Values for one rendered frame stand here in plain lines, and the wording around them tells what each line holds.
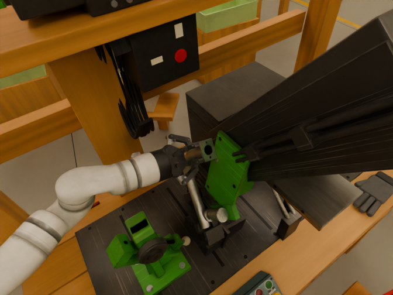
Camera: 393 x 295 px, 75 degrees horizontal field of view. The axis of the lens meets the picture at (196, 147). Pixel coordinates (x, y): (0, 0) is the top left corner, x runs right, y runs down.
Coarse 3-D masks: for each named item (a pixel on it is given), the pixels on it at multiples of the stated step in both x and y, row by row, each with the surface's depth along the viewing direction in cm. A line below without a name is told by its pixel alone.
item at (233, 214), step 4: (212, 204) 76; (216, 204) 74; (220, 204) 72; (224, 204) 70; (228, 204) 68; (216, 208) 74; (228, 208) 69; (232, 208) 67; (236, 208) 68; (228, 212) 69; (232, 212) 67; (236, 212) 68; (232, 216) 68; (236, 216) 67
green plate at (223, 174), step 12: (216, 144) 66; (228, 144) 62; (228, 156) 63; (240, 156) 59; (216, 168) 69; (228, 168) 64; (240, 168) 60; (216, 180) 70; (228, 180) 66; (240, 180) 61; (216, 192) 72; (228, 192) 67; (240, 192) 68
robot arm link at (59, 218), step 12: (60, 204) 50; (84, 204) 50; (36, 216) 44; (48, 216) 44; (60, 216) 49; (72, 216) 51; (84, 216) 53; (48, 228) 43; (60, 228) 45; (60, 240) 46
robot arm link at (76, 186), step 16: (128, 160) 56; (64, 176) 48; (80, 176) 49; (96, 176) 51; (112, 176) 52; (128, 176) 54; (64, 192) 47; (80, 192) 47; (96, 192) 49; (112, 192) 53
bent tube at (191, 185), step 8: (200, 144) 65; (208, 144) 66; (192, 152) 70; (200, 152) 67; (208, 152) 68; (208, 160) 65; (192, 184) 77; (192, 192) 77; (192, 200) 78; (200, 200) 77; (200, 208) 77; (200, 216) 77; (200, 224) 78; (208, 224) 77
